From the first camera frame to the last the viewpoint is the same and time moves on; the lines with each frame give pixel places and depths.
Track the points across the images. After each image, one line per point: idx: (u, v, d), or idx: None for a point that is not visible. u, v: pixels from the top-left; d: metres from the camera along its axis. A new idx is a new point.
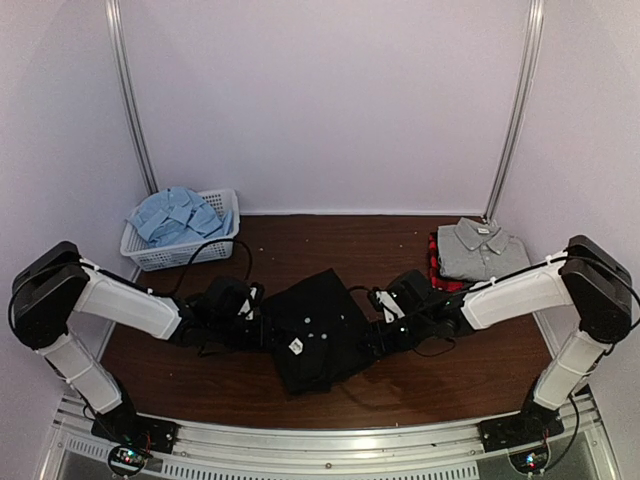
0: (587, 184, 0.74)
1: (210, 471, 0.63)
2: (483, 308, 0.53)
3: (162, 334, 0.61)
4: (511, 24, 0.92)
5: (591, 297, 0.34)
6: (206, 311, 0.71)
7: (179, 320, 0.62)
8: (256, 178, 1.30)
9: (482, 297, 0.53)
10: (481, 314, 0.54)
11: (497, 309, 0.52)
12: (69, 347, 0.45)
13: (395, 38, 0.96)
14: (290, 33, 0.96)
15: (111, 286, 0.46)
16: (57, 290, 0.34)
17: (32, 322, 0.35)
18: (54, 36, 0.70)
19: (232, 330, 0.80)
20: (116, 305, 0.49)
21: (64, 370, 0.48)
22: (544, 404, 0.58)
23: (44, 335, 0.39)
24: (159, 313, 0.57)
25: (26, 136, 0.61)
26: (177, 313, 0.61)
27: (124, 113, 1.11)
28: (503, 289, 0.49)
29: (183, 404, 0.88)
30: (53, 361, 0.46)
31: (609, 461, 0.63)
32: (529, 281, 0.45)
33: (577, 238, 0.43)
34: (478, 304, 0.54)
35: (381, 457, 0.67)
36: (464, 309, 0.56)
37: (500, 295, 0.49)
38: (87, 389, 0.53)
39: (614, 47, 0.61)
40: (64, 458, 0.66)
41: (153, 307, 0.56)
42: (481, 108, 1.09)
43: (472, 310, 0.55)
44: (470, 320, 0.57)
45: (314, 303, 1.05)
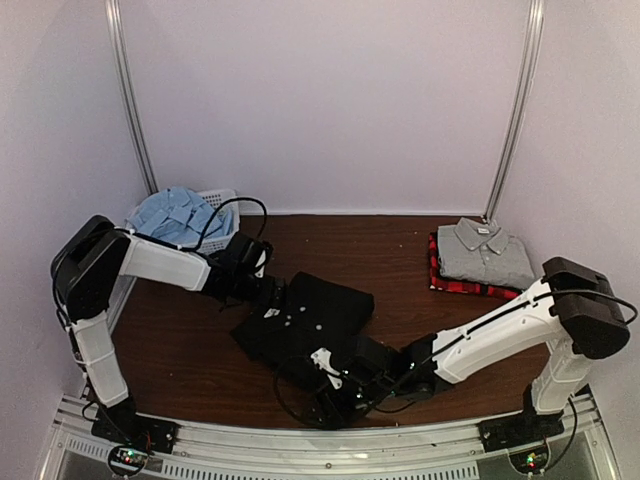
0: (587, 183, 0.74)
1: (210, 471, 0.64)
2: (458, 364, 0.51)
3: (196, 286, 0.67)
4: (510, 24, 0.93)
5: (593, 328, 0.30)
6: (229, 262, 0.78)
7: (209, 270, 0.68)
8: (256, 178, 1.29)
9: (456, 353, 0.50)
10: (458, 369, 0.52)
11: (473, 362, 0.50)
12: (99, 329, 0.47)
13: (394, 38, 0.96)
14: (290, 33, 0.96)
15: (147, 247, 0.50)
16: (104, 253, 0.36)
17: (84, 290, 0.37)
18: (54, 36, 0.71)
19: (248, 284, 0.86)
20: (154, 264, 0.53)
21: (87, 353, 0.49)
22: (551, 410, 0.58)
23: (93, 304, 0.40)
24: (191, 266, 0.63)
25: (27, 137, 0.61)
26: (207, 265, 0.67)
27: (124, 113, 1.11)
28: (479, 345, 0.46)
29: (182, 404, 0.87)
30: (79, 342, 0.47)
31: (608, 461, 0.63)
32: (509, 331, 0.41)
33: (554, 261, 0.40)
34: (453, 363, 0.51)
35: (381, 457, 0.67)
36: (440, 370, 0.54)
37: (475, 351, 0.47)
38: (100, 377, 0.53)
39: (614, 47, 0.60)
40: (64, 459, 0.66)
41: (185, 262, 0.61)
42: (481, 108, 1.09)
43: (448, 368, 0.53)
44: (448, 376, 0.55)
45: (307, 295, 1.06)
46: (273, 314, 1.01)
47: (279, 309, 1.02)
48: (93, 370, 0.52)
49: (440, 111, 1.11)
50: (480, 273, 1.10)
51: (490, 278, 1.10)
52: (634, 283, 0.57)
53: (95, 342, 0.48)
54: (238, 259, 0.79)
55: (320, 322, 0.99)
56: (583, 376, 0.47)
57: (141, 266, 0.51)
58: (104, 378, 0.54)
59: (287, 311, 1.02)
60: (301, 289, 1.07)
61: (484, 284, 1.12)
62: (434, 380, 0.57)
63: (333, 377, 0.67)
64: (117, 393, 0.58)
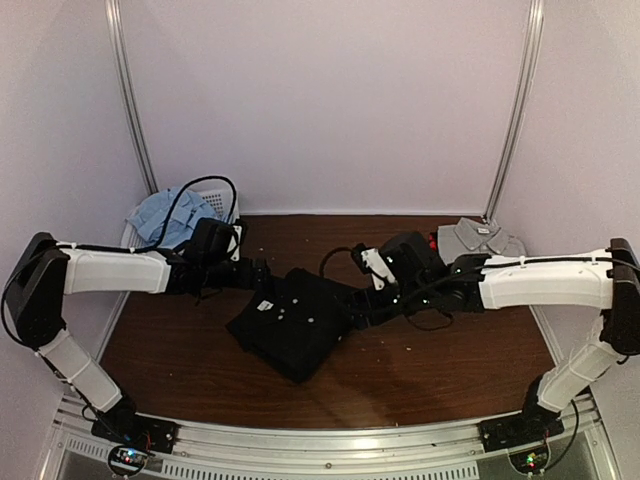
0: (587, 183, 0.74)
1: (210, 471, 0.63)
2: (503, 288, 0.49)
3: (159, 287, 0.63)
4: (510, 24, 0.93)
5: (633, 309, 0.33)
6: (196, 254, 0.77)
7: (170, 268, 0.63)
8: (256, 178, 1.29)
9: (507, 275, 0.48)
10: (500, 293, 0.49)
11: (517, 293, 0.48)
12: (68, 344, 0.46)
13: (393, 38, 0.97)
14: (290, 33, 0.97)
15: (94, 259, 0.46)
16: (42, 279, 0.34)
17: (31, 317, 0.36)
18: (55, 36, 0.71)
19: (221, 272, 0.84)
20: (106, 276, 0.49)
21: (66, 369, 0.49)
22: (548, 407, 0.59)
23: (48, 328, 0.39)
24: (149, 268, 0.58)
25: (27, 136, 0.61)
26: (166, 264, 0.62)
27: (124, 112, 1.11)
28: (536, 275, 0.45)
29: (182, 404, 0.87)
30: (51, 361, 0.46)
31: (609, 461, 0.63)
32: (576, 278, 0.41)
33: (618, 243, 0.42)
34: (501, 284, 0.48)
35: (381, 457, 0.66)
36: (481, 285, 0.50)
37: (530, 279, 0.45)
38: (90, 386, 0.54)
39: (613, 46, 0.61)
40: (64, 458, 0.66)
41: (142, 265, 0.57)
42: (481, 108, 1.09)
43: (491, 287, 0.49)
44: (483, 297, 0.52)
45: (301, 288, 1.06)
46: (266, 308, 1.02)
47: (272, 303, 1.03)
48: (80, 383, 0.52)
49: (440, 111, 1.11)
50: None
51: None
52: None
53: (70, 358, 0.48)
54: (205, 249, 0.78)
55: (313, 314, 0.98)
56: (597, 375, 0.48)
57: (92, 281, 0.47)
58: (95, 384, 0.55)
59: (280, 304, 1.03)
60: (293, 282, 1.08)
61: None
62: (470, 287, 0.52)
63: (377, 279, 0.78)
64: (110, 397, 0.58)
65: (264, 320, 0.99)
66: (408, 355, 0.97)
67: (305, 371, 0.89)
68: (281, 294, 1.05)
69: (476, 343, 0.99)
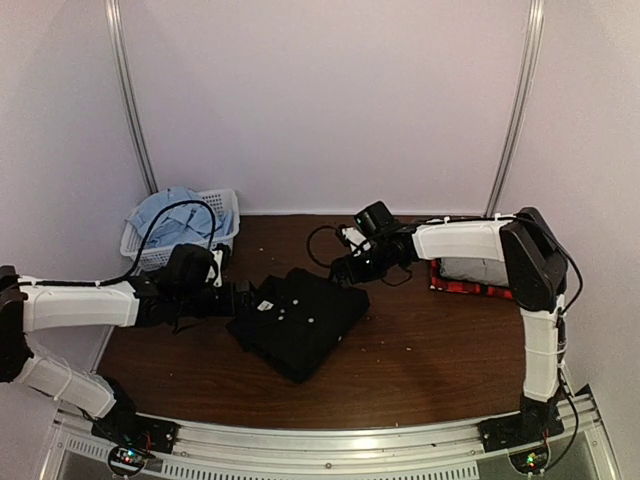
0: (587, 183, 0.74)
1: (210, 470, 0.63)
2: (427, 239, 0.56)
3: (128, 322, 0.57)
4: (509, 24, 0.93)
5: (520, 259, 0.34)
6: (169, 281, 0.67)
7: (140, 300, 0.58)
8: (256, 178, 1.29)
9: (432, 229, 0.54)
10: (426, 245, 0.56)
11: (437, 246, 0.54)
12: (41, 368, 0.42)
13: (393, 39, 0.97)
14: (290, 34, 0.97)
15: (54, 294, 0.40)
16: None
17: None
18: (55, 37, 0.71)
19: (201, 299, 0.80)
20: (68, 310, 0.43)
21: (50, 388, 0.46)
22: (536, 396, 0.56)
23: (12, 363, 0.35)
24: (116, 302, 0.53)
25: (26, 135, 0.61)
26: (134, 297, 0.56)
27: (124, 113, 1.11)
28: (449, 229, 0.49)
29: (182, 404, 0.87)
30: (30, 385, 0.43)
31: (608, 461, 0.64)
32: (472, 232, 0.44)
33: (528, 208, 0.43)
34: (426, 236, 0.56)
35: (381, 457, 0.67)
36: (414, 238, 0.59)
37: (444, 232, 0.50)
38: (79, 398, 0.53)
39: (614, 47, 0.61)
40: (64, 458, 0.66)
41: (108, 300, 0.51)
42: (480, 108, 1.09)
43: (421, 240, 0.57)
44: (417, 249, 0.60)
45: (300, 288, 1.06)
46: (266, 308, 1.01)
47: (272, 303, 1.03)
48: (68, 397, 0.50)
49: (440, 112, 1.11)
50: (481, 274, 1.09)
51: (490, 278, 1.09)
52: (633, 284, 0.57)
53: (50, 381, 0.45)
54: (179, 278, 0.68)
55: (312, 314, 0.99)
56: (553, 347, 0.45)
57: (52, 317, 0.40)
58: (87, 393, 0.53)
59: (280, 305, 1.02)
60: (292, 283, 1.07)
61: (484, 284, 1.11)
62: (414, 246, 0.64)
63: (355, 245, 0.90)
64: (104, 403, 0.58)
65: (264, 320, 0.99)
66: (408, 355, 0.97)
67: (306, 371, 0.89)
68: (281, 295, 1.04)
69: (476, 343, 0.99)
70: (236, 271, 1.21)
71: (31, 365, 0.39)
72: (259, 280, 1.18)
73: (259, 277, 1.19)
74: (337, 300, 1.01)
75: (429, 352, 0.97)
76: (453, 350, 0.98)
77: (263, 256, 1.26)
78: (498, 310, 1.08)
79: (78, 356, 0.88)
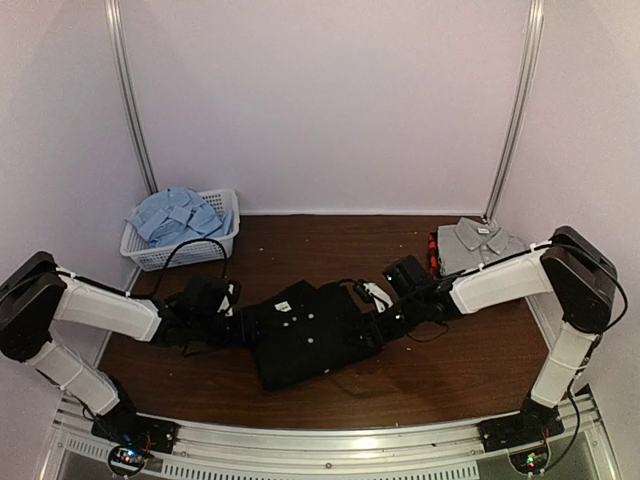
0: (587, 183, 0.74)
1: (210, 471, 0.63)
2: (468, 291, 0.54)
3: (144, 336, 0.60)
4: (509, 24, 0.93)
5: (572, 282, 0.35)
6: (186, 310, 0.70)
7: (160, 320, 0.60)
8: (256, 178, 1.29)
9: (468, 280, 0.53)
10: (467, 298, 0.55)
11: (482, 293, 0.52)
12: (55, 354, 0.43)
13: (392, 39, 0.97)
14: (291, 34, 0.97)
15: (88, 292, 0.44)
16: (35, 300, 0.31)
17: (11, 337, 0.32)
18: (55, 36, 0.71)
19: (213, 328, 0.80)
20: (94, 311, 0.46)
21: (60, 378, 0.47)
22: (544, 402, 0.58)
23: (29, 344, 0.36)
24: (139, 314, 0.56)
25: (27, 135, 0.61)
26: (157, 314, 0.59)
27: (124, 113, 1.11)
28: (490, 275, 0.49)
29: (182, 404, 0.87)
30: (44, 371, 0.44)
31: (608, 461, 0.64)
32: (516, 269, 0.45)
33: (561, 228, 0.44)
34: (465, 288, 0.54)
35: (381, 457, 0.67)
36: (452, 294, 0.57)
37: (486, 280, 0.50)
38: (83, 390, 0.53)
39: (614, 47, 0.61)
40: (64, 459, 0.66)
41: (134, 311, 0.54)
42: (480, 108, 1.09)
43: (461, 293, 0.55)
44: (459, 305, 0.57)
45: (314, 302, 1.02)
46: (283, 309, 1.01)
47: (290, 306, 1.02)
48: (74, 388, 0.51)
49: (440, 112, 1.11)
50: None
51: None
52: (633, 284, 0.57)
53: (62, 368, 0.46)
54: (195, 304, 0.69)
55: (312, 336, 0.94)
56: (578, 361, 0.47)
57: (78, 313, 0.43)
58: (88, 388, 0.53)
59: (295, 311, 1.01)
60: (302, 294, 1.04)
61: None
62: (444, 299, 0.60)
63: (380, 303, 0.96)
64: (106, 403, 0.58)
65: (272, 325, 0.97)
66: (408, 355, 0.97)
67: (305, 375, 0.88)
68: (295, 301, 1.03)
69: (476, 343, 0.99)
70: (236, 271, 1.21)
71: (48, 348, 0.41)
72: (260, 280, 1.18)
73: (258, 277, 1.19)
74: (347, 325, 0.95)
75: (429, 351, 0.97)
76: (453, 350, 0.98)
77: (263, 256, 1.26)
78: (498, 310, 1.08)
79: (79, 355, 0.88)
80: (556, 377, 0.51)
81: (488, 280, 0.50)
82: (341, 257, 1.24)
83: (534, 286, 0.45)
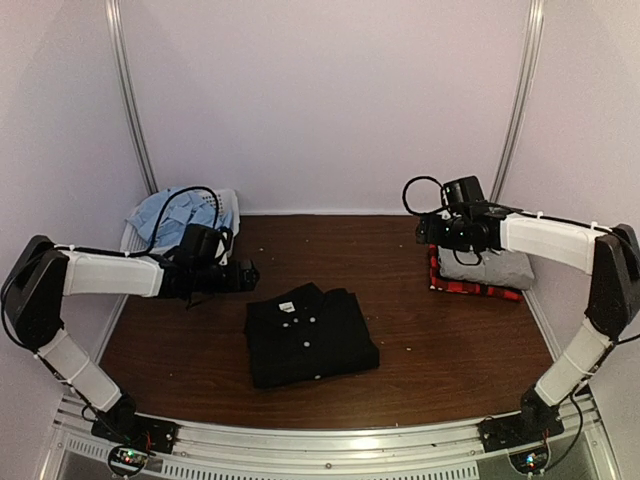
0: (587, 182, 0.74)
1: (209, 471, 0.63)
2: (515, 231, 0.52)
3: (153, 290, 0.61)
4: (509, 24, 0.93)
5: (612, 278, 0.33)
6: (185, 259, 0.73)
7: (162, 272, 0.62)
8: (257, 178, 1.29)
9: (521, 221, 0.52)
10: (510, 237, 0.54)
11: (526, 240, 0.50)
12: (66, 342, 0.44)
13: (392, 39, 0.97)
14: (291, 33, 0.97)
15: (92, 260, 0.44)
16: (46, 274, 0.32)
17: (30, 319, 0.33)
18: (55, 37, 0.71)
19: (211, 276, 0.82)
20: (102, 277, 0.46)
21: (66, 370, 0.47)
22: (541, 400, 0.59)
23: (48, 328, 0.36)
24: (143, 271, 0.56)
25: (27, 135, 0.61)
26: (159, 266, 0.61)
27: (124, 113, 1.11)
28: (544, 227, 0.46)
29: (182, 404, 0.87)
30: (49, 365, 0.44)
31: (608, 461, 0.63)
32: (567, 235, 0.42)
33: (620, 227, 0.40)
34: (514, 227, 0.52)
35: (381, 457, 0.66)
36: (500, 225, 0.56)
37: (538, 228, 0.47)
38: (87, 386, 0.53)
39: (614, 46, 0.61)
40: (64, 459, 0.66)
41: (137, 268, 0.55)
42: (481, 108, 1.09)
43: (508, 229, 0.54)
44: (499, 237, 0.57)
45: (318, 308, 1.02)
46: (286, 309, 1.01)
47: (293, 306, 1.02)
48: (79, 383, 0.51)
49: (441, 112, 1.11)
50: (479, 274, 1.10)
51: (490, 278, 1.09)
52: None
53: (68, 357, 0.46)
54: (194, 254, 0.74)
55: (310, 339, 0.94)
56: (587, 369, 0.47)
57: (88, 282, 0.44)
58: (89, 387, 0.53)
59: (297, 313, 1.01)
60: (305, 296, 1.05)
61: (483, 285, 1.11)
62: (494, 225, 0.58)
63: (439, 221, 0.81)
64: (109, 397, 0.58)
65: (274, 325, 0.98)
66: (408, 355, 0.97)
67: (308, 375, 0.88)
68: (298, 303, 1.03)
69: (476, 343, 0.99)
70: None
71: (60, 336, 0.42)
72: (260, 280, 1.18)
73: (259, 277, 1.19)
74: (348, 331, 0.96)
75: (429, 350, 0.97)
76: (453, 350, 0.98)
77: (263, 255, 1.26)
78: (499, 310, 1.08)
79: None
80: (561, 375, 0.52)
81: (536, 231, 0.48)
82: (341, 257, 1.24)
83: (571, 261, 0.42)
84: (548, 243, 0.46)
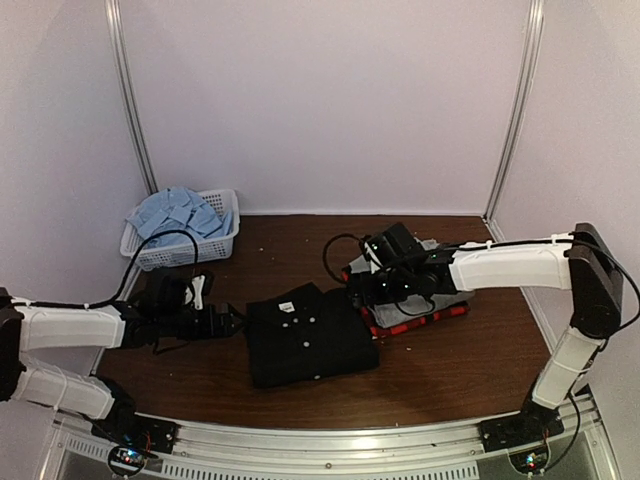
0: (587, 182, 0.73)
1: (209, 471, 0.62)
2: (471, 269, 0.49)
3: (114, 343, 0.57)
4: (509, 25, 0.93)
5: (593, 290, 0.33)
6: (149, 306, 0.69)
7: (125, 323, 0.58)
8: (257, 178, 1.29)
9: (471, 258, 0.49)
10: (466, 277, 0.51)
11: (487, 275, 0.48)
12: (36, 381, 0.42)
13: (392, 39, 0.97)
14: (292, 34, 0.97)
15: (47, 317, 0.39)
16: None
17: None
18: (55, 35, 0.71)
19: (181, 324, 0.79)
20: (62, 331, 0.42)
21: (47, 399, 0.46)
22: (545, 404, 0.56)
23: (12, 376, 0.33)
24: (105, 324, 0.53)
25: (26, 137, 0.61)
26: (120, 318, 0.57)
27: (124, 113, 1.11)
28: (502, 256, 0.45)
29: (182, 403, 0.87)
30: (28, 398, 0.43)
31: (609, 461, 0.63)
32: (535, 259, 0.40)
33: (583, 227, 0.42)
34: (469, 266, 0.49)
35: (381, 457, 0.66)
36: (451, 268, 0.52)
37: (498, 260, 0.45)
38: (75, 401, 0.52)
39: (614, 48, 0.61)
40: (64, 458, 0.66)
41: (96, 322, 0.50)
42: (480, 109, 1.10)
43: (461, 269, 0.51)
44: (454, 279, 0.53)
45: (316, 309, 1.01)
46: (286, 309, 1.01)
47: (293, 306, 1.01)
48: (66, 401, 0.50)
49: (440, 111, 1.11)
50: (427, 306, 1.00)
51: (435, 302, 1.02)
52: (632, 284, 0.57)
53: (43, 389, 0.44)
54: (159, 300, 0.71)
55: (309, 339, 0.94)
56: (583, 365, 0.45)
57: (46, 339, 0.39)
58: (82, 396, 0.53)
59: (297, 313, 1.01)
60: (304, 296, 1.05)
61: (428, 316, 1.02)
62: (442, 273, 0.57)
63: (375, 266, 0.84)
64: (103, 404, 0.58)
65: (274, 325, 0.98)
66: (408, 356, 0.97)
67: (310, 374, 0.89)
68: (299, 304, 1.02)
69: (475, 343, 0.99)
70: (235, 272, 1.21)
71: (25, 379, 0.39)
72: (260, 281, 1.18)
73: (258, 277, 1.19)
74: (348, 331, 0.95)
75: (428, 349, 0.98)
76: (453, 350, 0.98)
77: (262, 256, 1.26)
78: (498, 309, 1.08)
79: (78, 356, 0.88)
80: (557, 379, 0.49)
81: (494, 263, 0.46)
82: (342, 257, 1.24)
83: (546, 280, 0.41)
84: (517, 273, 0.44)
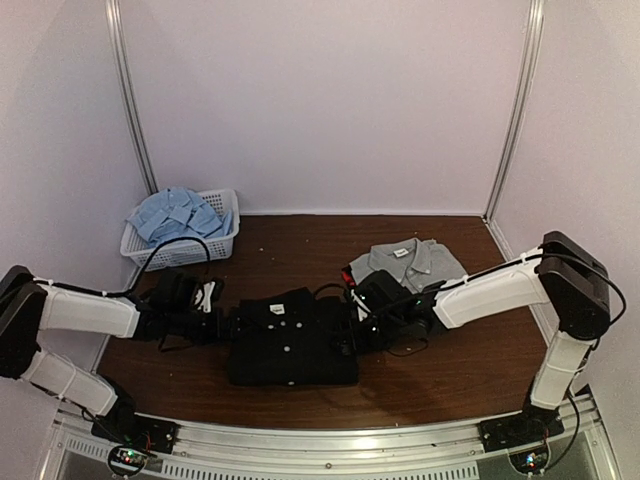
0: (588, 181, 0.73)
1: (209, 471, 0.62)
2: (454, 307, 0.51)
3: (128, 333, 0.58)
4: (509, 24, 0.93)
5: (574, 297, 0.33)
6: (161, 303, 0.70)
7: (139, 313, 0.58)
8: (256, 179, 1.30)
9: (449, 298, 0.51)
10: (452, 315, 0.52)
11: (467, 309, 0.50)
12: (49, 363, 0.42)
13: (391, 40, 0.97)
14: (291, 35, 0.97)
15: (69, 298, 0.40)
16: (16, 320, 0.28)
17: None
18: (54, 37, 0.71)
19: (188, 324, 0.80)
20: (81, 316, 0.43)
21: (55, 386, 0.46)
22: (542, 405, 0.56)
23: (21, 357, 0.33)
24: (122, 313, 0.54)
25: (26, 136, 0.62)
26: (136, 308, 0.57)
27: (124, 111, 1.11)
28: (476, 288, 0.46)
29: (183, 403, 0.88)
30: (36, 383, 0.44)
31: (608, 461, 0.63)
32: (504, 282, 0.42)
33: (551, 233, 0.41)
34: (450, 304, 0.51)
35: (381, 457, 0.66)
36: (437, 309, 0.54)
37: (473, 293, 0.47)
38: (80, 394, 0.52)
39: (614, 47, 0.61)
40: (63, 458, 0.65)
41: (115, 311, 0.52)
42: (479, 109, 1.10)
43: (446, 309, 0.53)
44: (443, 319, 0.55)
45: (313, 310, 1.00)
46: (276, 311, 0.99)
47: (283, 309, 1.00)
48: (72, 393, 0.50)
49: (441, 112, 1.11)
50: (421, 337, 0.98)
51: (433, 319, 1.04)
52: (632, 284, 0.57)
53: (53, 374, 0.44)
54: (170, 299, 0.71)
55: (289, 343, 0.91)
56: (576, 365, 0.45)
57: (63, 321, 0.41)
58: (87, 391, 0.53)
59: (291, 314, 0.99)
60: (300, 298, 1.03)
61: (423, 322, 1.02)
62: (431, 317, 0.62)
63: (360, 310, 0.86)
64: (105, 402, 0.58)
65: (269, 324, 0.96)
66: (408, 356, 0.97)
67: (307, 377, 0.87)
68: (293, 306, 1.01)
69: (476, 343, 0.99)
70: (236, 272, 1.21)
71: (39, 359, 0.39)
72: (260, 281, 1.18)
73: (258, 277, 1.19)
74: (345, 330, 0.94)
75: (429, 349, 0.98)
76: (454, 350, 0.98)
77: (262, 256, 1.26)
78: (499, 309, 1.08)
79: (79, 355, 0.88)
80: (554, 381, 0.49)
81: (472, 296, 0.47)
82: (342, 257, 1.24)
83: (530, 299, 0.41)
84: (494, 299, 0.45)
